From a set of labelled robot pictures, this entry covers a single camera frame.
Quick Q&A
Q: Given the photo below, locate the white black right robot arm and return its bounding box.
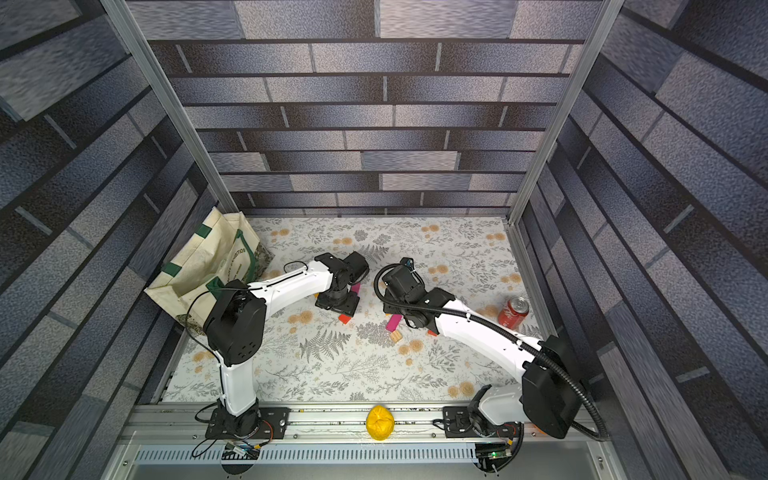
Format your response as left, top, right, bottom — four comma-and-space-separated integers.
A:
374, 258, 586, 439

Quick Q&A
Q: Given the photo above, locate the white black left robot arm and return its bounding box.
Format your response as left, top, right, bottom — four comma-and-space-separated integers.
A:
203, 252, 370, 418

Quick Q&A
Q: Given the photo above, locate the pink wooden block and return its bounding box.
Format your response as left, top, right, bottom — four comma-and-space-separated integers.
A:
386, 314, 402, 332

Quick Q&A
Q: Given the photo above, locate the red soda can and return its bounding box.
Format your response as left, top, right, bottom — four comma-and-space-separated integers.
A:
497, 296, 530, 330

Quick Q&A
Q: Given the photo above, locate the cream green tote bag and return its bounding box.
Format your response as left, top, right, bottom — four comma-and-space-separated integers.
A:
145, 208, 274, 335

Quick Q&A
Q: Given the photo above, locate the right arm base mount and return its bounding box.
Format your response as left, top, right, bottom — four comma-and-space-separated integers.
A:
436, 406, 523, 439

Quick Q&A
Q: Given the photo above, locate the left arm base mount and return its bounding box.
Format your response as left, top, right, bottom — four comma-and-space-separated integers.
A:
205, 405, 290, 441

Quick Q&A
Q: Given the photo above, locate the slotted metal cable tray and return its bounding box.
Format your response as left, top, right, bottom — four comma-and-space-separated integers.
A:
134, 443, 477, 466

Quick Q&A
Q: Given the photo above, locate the black corrugated cable hose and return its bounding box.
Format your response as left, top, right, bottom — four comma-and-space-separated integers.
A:
373, 262, 610, 442

